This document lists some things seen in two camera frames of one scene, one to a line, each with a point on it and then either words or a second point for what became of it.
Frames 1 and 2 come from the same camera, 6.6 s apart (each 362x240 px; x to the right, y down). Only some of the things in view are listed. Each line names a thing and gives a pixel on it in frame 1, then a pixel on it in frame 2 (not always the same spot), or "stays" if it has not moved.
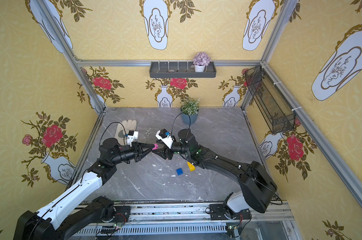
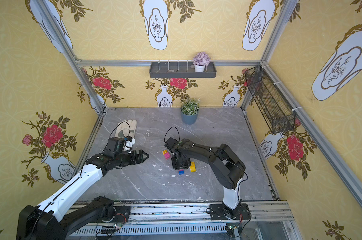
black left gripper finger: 146,145 to 141,152
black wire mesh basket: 277,113 stays
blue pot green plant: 189,110 stays
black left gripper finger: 144,153 to 142,160
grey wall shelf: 180,70 stays
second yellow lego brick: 191,167 stays
